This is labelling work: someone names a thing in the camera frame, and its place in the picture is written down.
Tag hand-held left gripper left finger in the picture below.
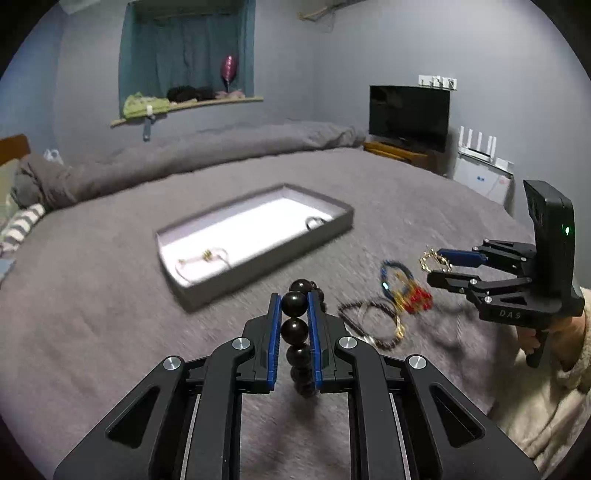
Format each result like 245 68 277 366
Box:
53 293 282 480

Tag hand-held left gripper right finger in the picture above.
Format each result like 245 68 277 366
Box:
307 290 541 480

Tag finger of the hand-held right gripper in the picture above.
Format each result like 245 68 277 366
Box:
427 270 555 330
436 239 539 278

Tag large black bead bracelet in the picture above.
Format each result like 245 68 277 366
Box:
281 278 329 400

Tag gold chain bracelet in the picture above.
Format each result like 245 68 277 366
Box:
419 248 452 274

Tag small black bead bracelet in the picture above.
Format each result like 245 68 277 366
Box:
338 298 407 350

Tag red bead bracelet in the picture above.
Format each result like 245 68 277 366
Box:
401 285 433 315

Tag silver bangle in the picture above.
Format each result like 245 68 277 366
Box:
357 300 402 339

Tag dark blue bead bracelet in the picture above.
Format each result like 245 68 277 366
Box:
379 260 415 302

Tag grey cardboard tray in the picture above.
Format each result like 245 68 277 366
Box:
156 183 355 313

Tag person's right forearm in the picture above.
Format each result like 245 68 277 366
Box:
489 286 591 480

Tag person's right hand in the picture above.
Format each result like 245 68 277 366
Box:
516 305 591 370

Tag white appliance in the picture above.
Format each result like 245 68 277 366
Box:
452 154 514 207

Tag white router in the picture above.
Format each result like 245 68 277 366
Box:
457 126 515 169

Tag wooden television stand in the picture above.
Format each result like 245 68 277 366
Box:
363 141 445 175

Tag black television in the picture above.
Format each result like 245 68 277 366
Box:
368 84 451 154

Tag grey bed blanket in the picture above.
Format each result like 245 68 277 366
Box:
0 148 548 480

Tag rolled grey duvet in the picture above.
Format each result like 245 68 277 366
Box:
14 122 369 212

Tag black clothes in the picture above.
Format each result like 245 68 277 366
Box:
166 84 216 103

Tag green clothes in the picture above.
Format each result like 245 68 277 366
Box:
122 92 170 119

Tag pink balloon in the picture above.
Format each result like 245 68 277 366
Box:
221 55 238 91

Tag striped pillow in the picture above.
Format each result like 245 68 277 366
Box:
0 203 47 257

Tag wooden stick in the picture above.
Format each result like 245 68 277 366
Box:
298 0 365 22

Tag beige pillow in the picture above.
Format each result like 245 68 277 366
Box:
0 159 22 223

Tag wooden headboard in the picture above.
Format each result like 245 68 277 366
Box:
0 134 31 168

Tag pink cord bracelet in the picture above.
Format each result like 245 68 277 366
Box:
177 248 230 283

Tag white wall hook rack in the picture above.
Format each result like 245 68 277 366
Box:
419 75 459 91

